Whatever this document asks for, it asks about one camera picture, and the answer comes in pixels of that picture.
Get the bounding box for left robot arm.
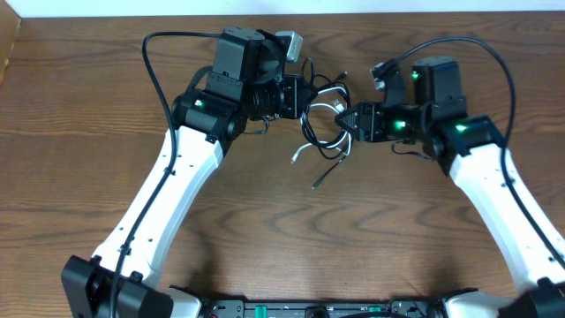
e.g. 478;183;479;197
61;26;317;317

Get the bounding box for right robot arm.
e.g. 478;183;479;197
335;57;564;317

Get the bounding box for black usb cable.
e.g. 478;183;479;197
299;57;354;190

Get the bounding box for left camera black cable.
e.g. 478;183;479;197
109;30;222;318

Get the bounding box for right camera black cable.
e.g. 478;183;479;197
383;35;565;270

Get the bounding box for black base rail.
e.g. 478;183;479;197
197;297;447;318

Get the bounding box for camera black cable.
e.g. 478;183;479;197
383;35;565;270
109;30;222;318

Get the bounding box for white usb cable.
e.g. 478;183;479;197
290;86;354;164

